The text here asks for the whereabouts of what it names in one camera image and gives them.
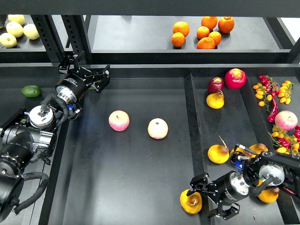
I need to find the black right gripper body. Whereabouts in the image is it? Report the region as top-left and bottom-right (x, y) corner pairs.
(212, 171), (250, 206)

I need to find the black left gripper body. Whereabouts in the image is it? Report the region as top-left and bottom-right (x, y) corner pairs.
(55, 69), (93, 103)

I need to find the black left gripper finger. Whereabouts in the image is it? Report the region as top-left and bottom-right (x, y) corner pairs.
(58, 51), (84, 74)
(83, 64), (110, 93)

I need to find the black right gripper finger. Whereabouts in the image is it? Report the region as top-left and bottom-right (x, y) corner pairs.
(189, 172), (221, 199)
(208, 203), (240, 220)

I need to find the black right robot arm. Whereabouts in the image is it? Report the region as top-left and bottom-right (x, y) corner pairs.
(186, 144), (300, 220)

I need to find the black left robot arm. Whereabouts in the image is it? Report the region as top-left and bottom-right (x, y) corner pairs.
(0, 52), (110, 221)

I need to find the green avocado in corner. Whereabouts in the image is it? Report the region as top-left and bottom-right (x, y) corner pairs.
(89, 80), (102, 90)

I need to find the yellow pear with stem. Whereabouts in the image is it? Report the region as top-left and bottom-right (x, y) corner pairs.
(207, 136), (230, 164)

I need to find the green avocado upper left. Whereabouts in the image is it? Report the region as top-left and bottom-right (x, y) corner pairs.
(21, 85), (42, 98)

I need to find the pale yellow pear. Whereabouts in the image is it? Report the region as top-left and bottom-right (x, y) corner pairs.
(23, 23), (39, 40)
(0, 33), (17, 48)
(7, 15), (25, 26)
(6, 22), (23, 38)

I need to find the pink red apple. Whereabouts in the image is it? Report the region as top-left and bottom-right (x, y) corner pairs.
(108, 110), (130, 131)

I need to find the black left tray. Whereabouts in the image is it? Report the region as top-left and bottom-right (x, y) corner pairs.
(0, 67), (68, 225)

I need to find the black tray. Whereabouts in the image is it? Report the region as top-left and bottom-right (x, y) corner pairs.
(184, 64), (300, 225)
(0, 67), (68, 225)
(47, 70), (201, 225)

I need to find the black right tray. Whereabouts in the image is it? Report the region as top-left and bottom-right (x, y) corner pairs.
(184, 64), (300, 225)

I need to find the pale pink apple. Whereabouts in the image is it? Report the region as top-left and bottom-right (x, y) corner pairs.
(148, 118), (168, 140)

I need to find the black centre tray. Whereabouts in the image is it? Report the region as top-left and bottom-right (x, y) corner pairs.
(47, 70), (201, 225)

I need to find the red chili pepper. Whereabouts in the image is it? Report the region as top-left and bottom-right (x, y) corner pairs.
(267, 98), (278, 123)

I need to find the orange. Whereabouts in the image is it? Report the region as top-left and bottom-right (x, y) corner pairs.
(209, 31), (222, 46)
(172, 21), (190, 37)
(171, 32), (185, 47)
(196, 37), (216, 49)
(196, 26), (210, 40)
(218, 16), (235, 33)
(201, 16), (218, 30)

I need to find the pink apple right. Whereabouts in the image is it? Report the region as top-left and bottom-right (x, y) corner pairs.
(275, 111), (298, 131)

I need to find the orange cherry tomato bunch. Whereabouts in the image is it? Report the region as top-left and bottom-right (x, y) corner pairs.
(278, 80), (294, 105)
(252, 82), (273, 107)

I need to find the dark red apple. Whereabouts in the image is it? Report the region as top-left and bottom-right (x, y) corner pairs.
(207, 77), (224, 94)

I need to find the red cherry tomato bunch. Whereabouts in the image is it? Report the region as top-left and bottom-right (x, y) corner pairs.
(258, 75), (279, 97)

